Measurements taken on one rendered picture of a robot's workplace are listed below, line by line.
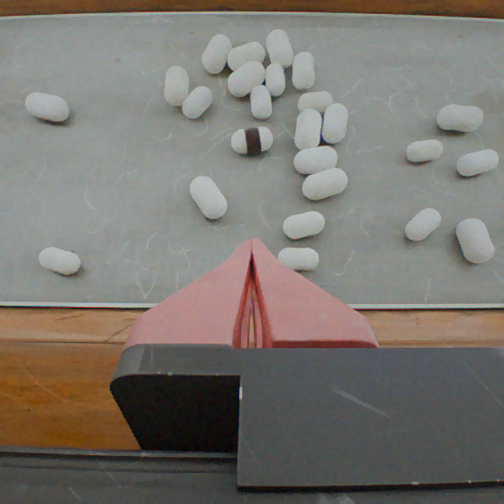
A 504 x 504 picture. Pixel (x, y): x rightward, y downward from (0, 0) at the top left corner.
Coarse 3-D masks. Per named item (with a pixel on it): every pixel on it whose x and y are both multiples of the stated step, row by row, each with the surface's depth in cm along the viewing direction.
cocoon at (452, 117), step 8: (440, 112) 26; (448, 112) 25; (456, 112) 25; (464, 112) 25; (472, 112) 25; (480, 112) 25; (440, 120) 26; (448, 120) 26; (456, 120) 25; (464, 120) 25; (472, 120) 25; (480, 120) 25; (448, 128) 26; (456, 128) 26; (464, 128) 26; (472, 128) 26
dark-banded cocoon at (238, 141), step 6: (240, 132) 25; (264, 132) 25; (270, 132) 25; (234, 138) 25; (240, 138) 25; (264, 138) 25; (270, 138) 25; (234, 144) 25; (240, 144) 25; (264, 144) 25; (270, 144) 25; (240, 150) 25; (246, 150) 25; (264, 150) 26
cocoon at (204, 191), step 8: (200, 176) 24; (192, 184) 24; (200, 184) 24; (208, 184) 24; (192, 192) 24; (200, 192) 23; (208, 192) 23; (216, 192) 24; (200, 200) 23; (208, 200) 23; (216, 200) 23; (224, 200) 24; (200, 208) 24; (208, 208) 23; (216, 208) 23; (224, 208) 24; (208, 216) 24; (216, 216) 24
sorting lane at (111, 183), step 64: (0, 64) 29; (64, 64) 29; (128, 64) 29; (192, 64) 29; (320, 64) 29; (384, 64) 29; (448, 64) 29; (0, 128) 27; (64, 128) 27; (128, 128) 27; (192, 128) 27; (384, 128) 27; (0, 192) 26; (64, 192) 26; (128, 192) 26; (256, 192) 26; (384, 192) 26; (448, 192) 26; (0, 256) 24; (128, 256) 24; (192, 256) 24; (320, 256) 24; (384, 256) 24; (448, 256) 24
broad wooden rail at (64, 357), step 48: (0, 336) 21; (48, 336) 21; (96, 336) 21; (384, 336) 21; (432, 336) 21; (480, 336) 21; (0, 384) 20; (48, 384) 20; (96, 384) 20; (0, 432) 19; (48, 432) 19; (96, 432) 19
